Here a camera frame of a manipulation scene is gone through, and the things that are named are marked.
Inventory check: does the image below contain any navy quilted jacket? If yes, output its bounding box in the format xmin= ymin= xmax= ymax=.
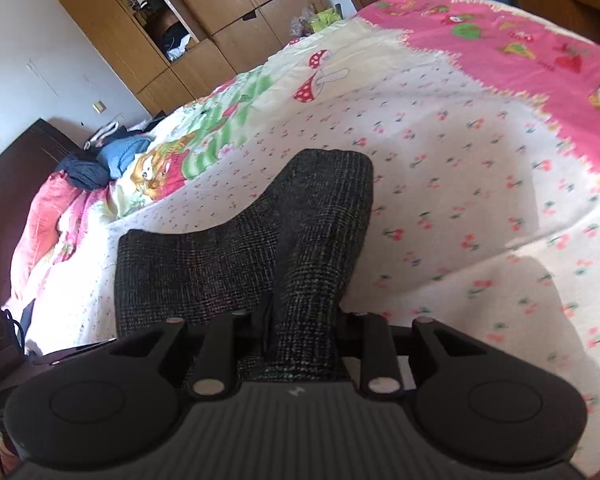
xmin=59 ymin=152 xmax=112 ymax=191

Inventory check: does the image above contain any dark grey tweed jacket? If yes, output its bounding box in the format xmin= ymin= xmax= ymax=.
xmin=114 ymin=149 xmax=375 ymax=396

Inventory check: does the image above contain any cherry print bedsheet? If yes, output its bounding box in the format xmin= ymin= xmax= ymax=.
xmin=5 ymin=0 xmax=600 ymax=476

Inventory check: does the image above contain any clear plastic bag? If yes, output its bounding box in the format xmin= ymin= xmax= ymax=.
xmin=289 ymin=4 xmax=322 ymax=37

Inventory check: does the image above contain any white strap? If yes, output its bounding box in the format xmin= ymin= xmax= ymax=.
xmin=84 ymin=121 xmax=127 ymax=150

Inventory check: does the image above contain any wooden wardrobe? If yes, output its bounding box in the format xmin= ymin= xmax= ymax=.
xmin=35 ymin=0 xmax=361 ymax=117

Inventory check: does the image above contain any blue folded cloth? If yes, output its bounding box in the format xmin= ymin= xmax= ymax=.
xmin=97 ymin=135 xmax=153 ymax=179

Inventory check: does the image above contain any dark wooden headboard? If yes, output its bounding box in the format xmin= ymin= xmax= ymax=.
xmin=0 ymin=119 xmax=81 ymax=306

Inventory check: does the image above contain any pile of clothes in wardrobe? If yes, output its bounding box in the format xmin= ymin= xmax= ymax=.
xmin=161 ymin=24 xmax=199 ymax=62

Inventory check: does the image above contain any green crumpled item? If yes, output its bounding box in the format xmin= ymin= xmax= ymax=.
xmin=311 ymin=6 xmax=344 ymax=32

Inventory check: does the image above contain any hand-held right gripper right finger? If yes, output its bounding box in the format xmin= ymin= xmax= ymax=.
xmin=336 ymin=311 xmax=489 ymax=399

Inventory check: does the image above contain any pink quilt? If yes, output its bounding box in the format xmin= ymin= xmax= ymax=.
xmin=10 ymin=170 xmax=117 ymax=311

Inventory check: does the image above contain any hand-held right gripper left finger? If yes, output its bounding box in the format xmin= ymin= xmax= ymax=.
xmin=100 ymin=296 xmax=277 ymax=402

